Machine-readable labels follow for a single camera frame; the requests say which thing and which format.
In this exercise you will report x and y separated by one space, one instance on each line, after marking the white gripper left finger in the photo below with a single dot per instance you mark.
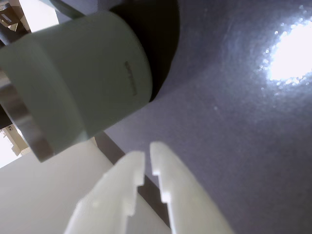
114 195

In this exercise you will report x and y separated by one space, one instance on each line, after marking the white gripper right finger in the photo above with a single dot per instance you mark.
185 190

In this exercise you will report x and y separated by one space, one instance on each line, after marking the black rubber mat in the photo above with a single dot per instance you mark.
231 134

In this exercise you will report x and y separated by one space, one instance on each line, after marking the sage green metal-rimmed mug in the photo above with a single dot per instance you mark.
80 80

